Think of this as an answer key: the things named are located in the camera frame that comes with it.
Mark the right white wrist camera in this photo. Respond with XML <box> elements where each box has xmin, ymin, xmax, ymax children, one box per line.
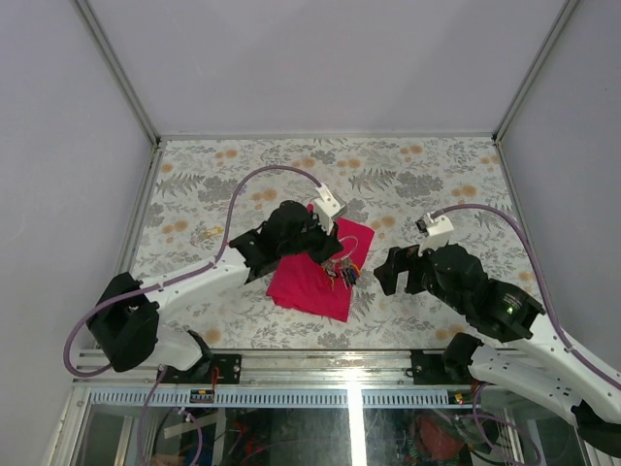
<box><xmin>416</xmin><ymin>213</ymin><xmax>454</xmax><ymax>256</ymax></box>

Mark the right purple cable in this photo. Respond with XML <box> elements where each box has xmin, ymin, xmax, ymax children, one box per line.
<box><xmin>431</xmin><ymin>203</ymin><xmax>621</xmax><ymax>465</ymax></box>

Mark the small yellow key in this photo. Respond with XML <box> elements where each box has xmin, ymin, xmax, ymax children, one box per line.
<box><xmin>203</xmin><ymin>227</ymin><xmax>223</xmax><ymax>238</ymax></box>

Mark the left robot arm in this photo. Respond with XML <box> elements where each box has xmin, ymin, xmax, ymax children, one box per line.
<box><xmin>86</xmin><ymin>197</ymin><xmax>343</xmax><ymax>383</ymax></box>

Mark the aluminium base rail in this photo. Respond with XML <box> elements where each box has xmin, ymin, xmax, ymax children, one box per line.
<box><xmin>73</xmin><ymin>349</ymin><xmax>474</xmax><ymax>408</ymax></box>

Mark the pink folded cloth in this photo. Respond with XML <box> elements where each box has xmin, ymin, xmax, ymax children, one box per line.
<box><xmin>266</xmin><ymin>219</ymin><xmax>375</xmax><ymax>322</ymax></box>

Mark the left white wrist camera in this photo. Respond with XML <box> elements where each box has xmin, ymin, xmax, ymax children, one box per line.
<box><xmin>311</xmin><ymin>184</ymin><xmax>346</xmax><ymax>235</ymax></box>

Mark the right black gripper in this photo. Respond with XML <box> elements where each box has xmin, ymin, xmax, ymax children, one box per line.
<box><xmin>372</xmin><ymin>235</ymin><xmax>468</xmax><ymax>315</ymax></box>

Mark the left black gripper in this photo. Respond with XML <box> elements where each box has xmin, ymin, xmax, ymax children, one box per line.
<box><xmin>279</xmin><ymin>210</ymin><xmax>344</xmax><ymax>266</ymax></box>

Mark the large keyring with keys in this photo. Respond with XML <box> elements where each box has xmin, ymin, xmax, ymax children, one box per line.
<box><xmin>321</xmin><ymin>235</ymin><xmax>361</xmax><ymax>290</ymax></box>

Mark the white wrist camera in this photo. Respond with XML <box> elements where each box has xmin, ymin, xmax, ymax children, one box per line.
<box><xmin>311</xmin><ymin>184</ymin><xmax>346</xmax><ymax>235</ymax></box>
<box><xmin>416</xmin><ymin>213</ymin><xmax>454</xmax><ymax>256</ymax></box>

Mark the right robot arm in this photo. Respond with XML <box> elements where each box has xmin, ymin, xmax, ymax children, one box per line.
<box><xmin>374</xmin><ymin>245</ymin><xmax>620</xmax><ymax>457</ymax></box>

